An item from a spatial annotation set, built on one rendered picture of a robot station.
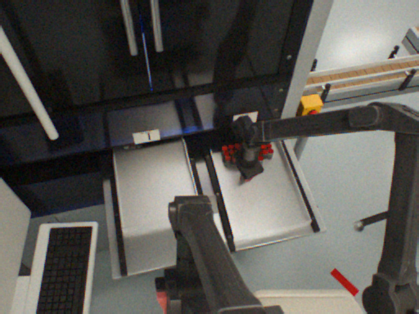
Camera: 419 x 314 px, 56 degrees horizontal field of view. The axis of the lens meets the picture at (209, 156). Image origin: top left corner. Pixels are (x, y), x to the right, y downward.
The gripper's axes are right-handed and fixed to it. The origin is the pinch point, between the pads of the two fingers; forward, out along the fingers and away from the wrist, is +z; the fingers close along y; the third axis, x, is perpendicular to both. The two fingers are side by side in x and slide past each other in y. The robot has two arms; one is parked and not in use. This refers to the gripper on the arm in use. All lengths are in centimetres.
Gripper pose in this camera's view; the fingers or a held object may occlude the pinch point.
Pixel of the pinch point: (245, 175)
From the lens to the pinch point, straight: 134.4
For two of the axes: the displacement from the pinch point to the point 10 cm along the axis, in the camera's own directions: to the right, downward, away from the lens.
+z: -0.3, 5.3, 8.5
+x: -8.9, 3.7, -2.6
